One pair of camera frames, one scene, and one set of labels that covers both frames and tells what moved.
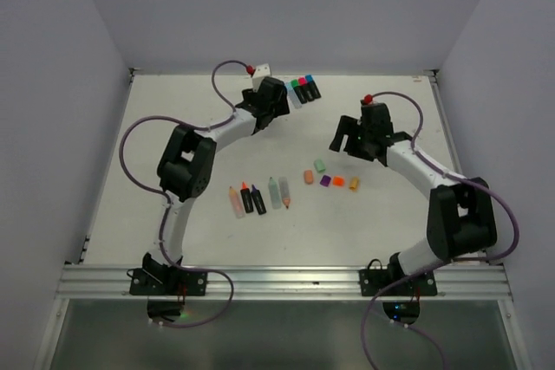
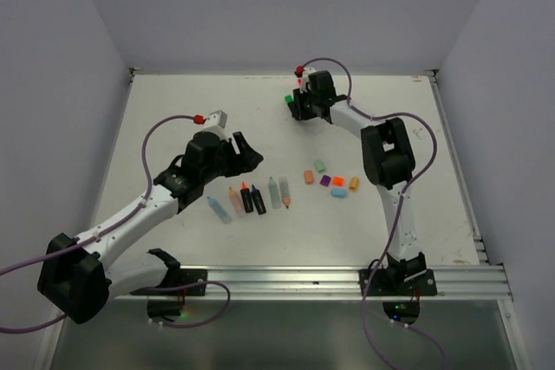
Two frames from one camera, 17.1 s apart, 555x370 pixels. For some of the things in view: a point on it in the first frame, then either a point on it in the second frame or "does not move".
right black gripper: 347,126 → 298,110
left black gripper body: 280,107 → 221,165
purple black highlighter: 258,200 does not move
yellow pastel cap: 354,183 does not move
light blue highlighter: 292,94 → 221,213
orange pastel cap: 309,177 does not move
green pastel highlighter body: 275,192 does not move
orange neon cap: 337,181 does not move
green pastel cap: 319,165 does not move
